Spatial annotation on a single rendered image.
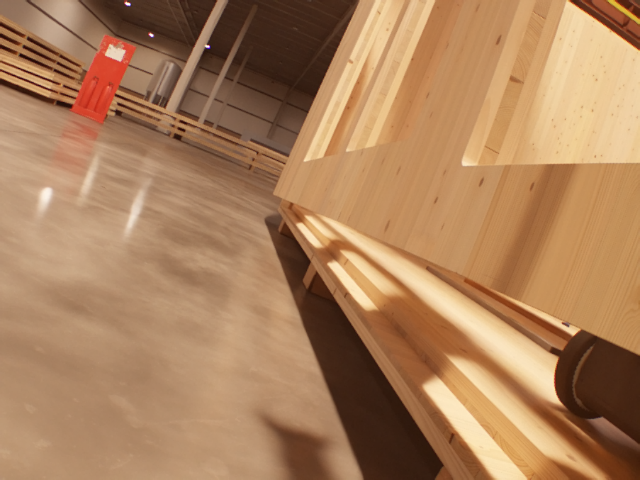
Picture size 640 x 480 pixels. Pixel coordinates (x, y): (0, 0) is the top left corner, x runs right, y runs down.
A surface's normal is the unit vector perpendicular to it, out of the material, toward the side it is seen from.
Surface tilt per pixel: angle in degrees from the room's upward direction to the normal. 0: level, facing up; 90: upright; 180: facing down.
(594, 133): 90
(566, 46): 90
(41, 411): 0
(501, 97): 88
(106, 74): 90
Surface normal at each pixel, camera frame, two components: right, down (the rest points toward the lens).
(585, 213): -0.91, -0.38
